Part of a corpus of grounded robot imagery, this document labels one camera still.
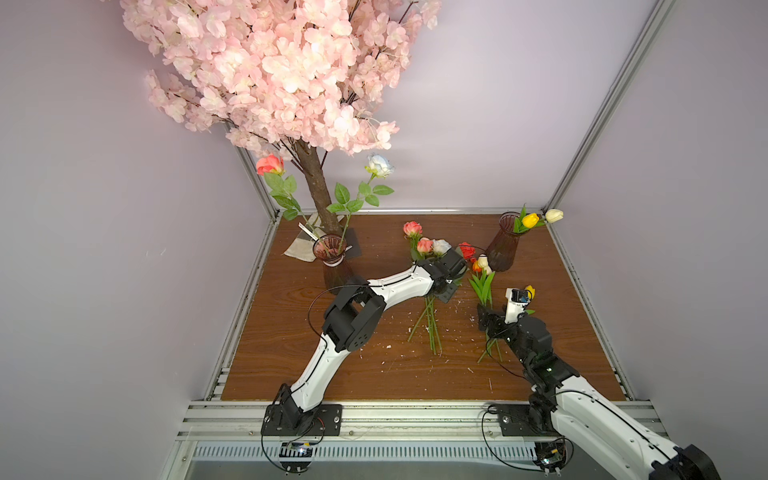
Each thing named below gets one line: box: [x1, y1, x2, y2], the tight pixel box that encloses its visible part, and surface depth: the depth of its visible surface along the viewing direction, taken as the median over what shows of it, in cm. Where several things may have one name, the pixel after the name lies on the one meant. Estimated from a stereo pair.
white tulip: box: [545, 208, 564, 224], surface depth 82 cm
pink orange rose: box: [256, 154, 308, 224], surface depth 78 cm
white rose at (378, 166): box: [326, 154, 395, 255], surface depth 80 cm
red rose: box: [459, 241, 477, 263], surface depth 105 cm
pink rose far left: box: [403, 221, 423, 262], surface depth 112 cm
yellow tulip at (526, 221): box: [514, 203, 545, 234], surface depth 80 cm
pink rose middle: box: [417, 237, 434, 253], surface depth 106 cm
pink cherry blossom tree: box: [120, 0, 442, 231], surface depth 51 cm
